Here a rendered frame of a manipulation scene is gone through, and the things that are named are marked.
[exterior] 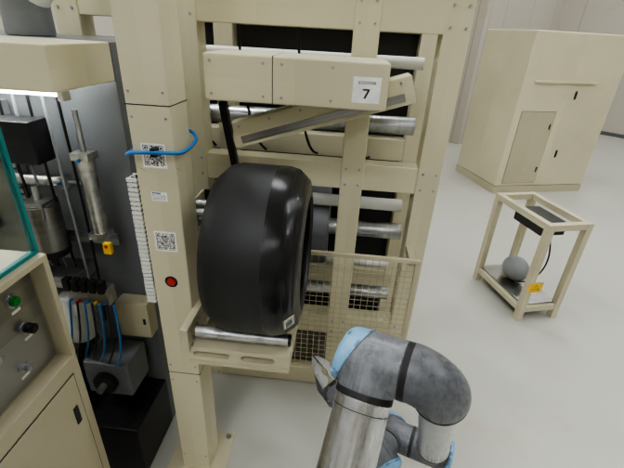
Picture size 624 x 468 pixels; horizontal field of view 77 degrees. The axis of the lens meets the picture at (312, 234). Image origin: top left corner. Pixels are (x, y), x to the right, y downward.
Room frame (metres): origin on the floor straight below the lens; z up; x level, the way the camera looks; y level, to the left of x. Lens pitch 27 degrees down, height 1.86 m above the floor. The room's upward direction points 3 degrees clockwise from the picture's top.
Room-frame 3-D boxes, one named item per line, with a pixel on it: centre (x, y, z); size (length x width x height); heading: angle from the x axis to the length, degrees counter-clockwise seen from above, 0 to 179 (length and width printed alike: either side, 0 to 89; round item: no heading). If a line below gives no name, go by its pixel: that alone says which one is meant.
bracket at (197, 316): (1.21, 0.40, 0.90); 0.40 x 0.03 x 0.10; 176
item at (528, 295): (2.69, -1.67, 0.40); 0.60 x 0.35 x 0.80; 13
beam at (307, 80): (1.49, 0.08, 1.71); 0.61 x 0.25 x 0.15; 86
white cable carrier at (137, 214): (1.17, 0.56, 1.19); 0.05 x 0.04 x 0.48; 176
